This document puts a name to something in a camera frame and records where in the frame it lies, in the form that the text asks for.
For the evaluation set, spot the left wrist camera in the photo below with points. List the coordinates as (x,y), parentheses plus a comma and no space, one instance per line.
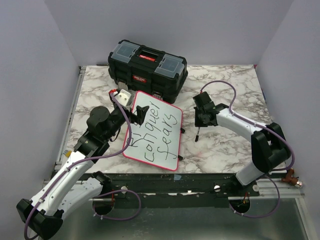
(124,97)

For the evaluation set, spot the black and white marker pen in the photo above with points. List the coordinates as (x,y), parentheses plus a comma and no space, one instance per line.
(197,134)

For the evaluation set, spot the yellow connector block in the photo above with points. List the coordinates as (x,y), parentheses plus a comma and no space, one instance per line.
(67,153)

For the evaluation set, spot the pink framed whiteboard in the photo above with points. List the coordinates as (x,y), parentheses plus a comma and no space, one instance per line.
(156,142)

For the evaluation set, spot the black plastic toolbox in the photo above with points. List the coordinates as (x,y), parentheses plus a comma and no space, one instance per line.
(137,67)

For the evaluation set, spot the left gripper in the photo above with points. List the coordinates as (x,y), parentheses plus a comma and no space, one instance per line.
(140,114)

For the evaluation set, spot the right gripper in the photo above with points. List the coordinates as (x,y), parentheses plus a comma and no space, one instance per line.
(197,122)

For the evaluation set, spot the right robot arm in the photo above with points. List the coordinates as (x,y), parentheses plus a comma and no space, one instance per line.
(269,147)

